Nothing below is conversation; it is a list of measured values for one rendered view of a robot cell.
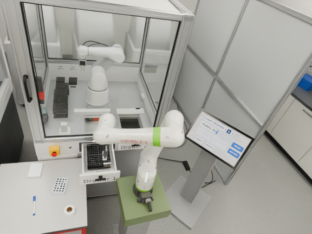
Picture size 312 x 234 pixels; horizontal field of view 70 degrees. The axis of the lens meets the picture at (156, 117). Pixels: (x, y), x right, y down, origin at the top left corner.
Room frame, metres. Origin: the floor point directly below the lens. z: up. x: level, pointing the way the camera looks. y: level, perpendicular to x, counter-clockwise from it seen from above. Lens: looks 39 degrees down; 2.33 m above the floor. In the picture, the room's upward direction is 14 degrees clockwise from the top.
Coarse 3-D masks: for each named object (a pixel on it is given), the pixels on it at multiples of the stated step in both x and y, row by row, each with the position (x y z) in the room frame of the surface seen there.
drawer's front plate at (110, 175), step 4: (100, 172) 0.95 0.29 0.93; (104, 172) 0.96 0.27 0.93; (108, 172) 0.97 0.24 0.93; (112, 172) 0.98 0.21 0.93; (116, 172) 0.98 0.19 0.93; (80, 176) 0.88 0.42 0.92; (84, 176) 0.89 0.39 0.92; (88, 176) 0.90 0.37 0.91; (92, 176) 0.91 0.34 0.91; (96, 176) 0.93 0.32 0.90; (104, 176) 0.95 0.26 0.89; (108, 176) 0.96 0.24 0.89; (112, 176) 0.97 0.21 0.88; (116, 176) 0.98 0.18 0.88; (80, 180) 0.88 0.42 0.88; (88, 180) 0.90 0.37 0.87; (92, 180) 0.91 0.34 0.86; (104, 180) 0.95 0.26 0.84; (108, 180) 0.96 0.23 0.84; (112, 180) 0.97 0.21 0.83; (80, 184) 0.88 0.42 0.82
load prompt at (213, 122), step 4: (208, 116) 1.62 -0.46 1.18; (204, 120) 1.59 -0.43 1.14; (208, 120) 1.59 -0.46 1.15; (212, 120) 1.59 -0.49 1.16; (212, 124) 1.56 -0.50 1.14; (216, 124) 1.55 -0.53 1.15; (220, 124) 1.55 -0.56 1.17; (220, 128) 1.53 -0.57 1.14; (224, 128) 1.52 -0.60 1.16; (228, 128) 1.52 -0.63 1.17; (228, 132) 1.49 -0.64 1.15; (232, 132) 1.49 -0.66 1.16; (236, 132) 1.49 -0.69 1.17; (232, 136) 1.46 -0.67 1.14
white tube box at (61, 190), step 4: (56, 180) 0.88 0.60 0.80; (60, 180) 0.89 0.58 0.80; (64, 180) 0.90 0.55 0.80; (68, 180) 0.92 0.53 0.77; (56, 184) 0.85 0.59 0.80; (60, 184) 0.86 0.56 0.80; (64, 184) 0.87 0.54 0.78; (56, 188) 0.82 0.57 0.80; (60, 188) 0.83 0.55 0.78; (64, 188) 0.83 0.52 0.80; (52, 192) 0.79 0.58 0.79; (56, 192) 0.79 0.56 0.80; (60, 192) 0.80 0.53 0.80; (64, 192) 0.81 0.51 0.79
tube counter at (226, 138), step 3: (213, 129) 1.53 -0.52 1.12; (216, 129) 1.52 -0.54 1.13; (213, 132) 1.51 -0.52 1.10; (216, 132) 1.50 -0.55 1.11; (219, 132) 1.50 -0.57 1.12; (219, 135) 1.48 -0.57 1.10; (222, 135) 1.48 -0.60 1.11; (225, 135) 1.48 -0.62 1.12; (225, 138) 1.46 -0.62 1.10; (228, 138) 1.46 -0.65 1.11; (231, 138) 1.45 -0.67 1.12; (228, 141) 1.44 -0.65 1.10
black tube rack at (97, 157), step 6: (90, 144) 1.20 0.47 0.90; (96, 144) 1.22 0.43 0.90; (90, 150) 1.14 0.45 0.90; (96, 150) 1.16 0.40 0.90; (102, 150) 1.17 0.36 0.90; (108, 150) 1.19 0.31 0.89; (90, 156) 1.09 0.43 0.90; (96, 156) 1.10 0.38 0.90; (108, 156) 1.13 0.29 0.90; (90, 162) 1.03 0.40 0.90; (96, 162) 1.05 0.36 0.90; (102, 162) 1.08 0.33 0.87; (90, 168) 1.00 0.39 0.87; (96, 168) 1.02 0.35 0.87; (102, 168) 1.04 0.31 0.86
